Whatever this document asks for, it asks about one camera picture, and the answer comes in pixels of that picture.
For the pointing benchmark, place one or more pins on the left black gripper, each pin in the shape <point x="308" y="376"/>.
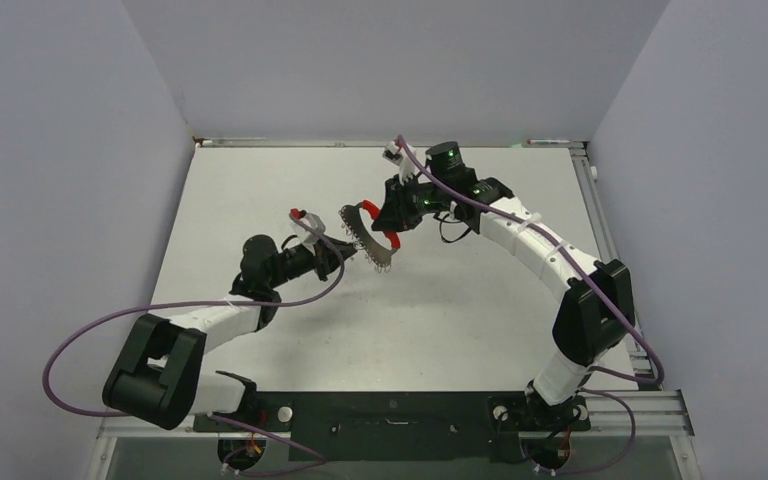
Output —
<point x="329" y="254"/>

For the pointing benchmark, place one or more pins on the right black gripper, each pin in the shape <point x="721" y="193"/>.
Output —
<point x="397" y="214"/>

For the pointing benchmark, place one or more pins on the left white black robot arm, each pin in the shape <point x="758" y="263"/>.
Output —
<point x="159" y="375"/>

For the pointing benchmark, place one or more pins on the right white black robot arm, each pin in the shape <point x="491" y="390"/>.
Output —
<point x="595" y="298"/>

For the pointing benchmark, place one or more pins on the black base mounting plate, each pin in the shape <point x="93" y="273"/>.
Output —
<point x="408" y="426"/>

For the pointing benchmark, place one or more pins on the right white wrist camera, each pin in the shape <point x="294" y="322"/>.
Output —
<point x="400" y="156"/>

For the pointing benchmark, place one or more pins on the back aluminium rail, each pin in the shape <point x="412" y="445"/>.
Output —
<point x="369" y="143"/>

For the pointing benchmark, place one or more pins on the front aluminium rail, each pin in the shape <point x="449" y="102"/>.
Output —
<point x="657" y="414"/>

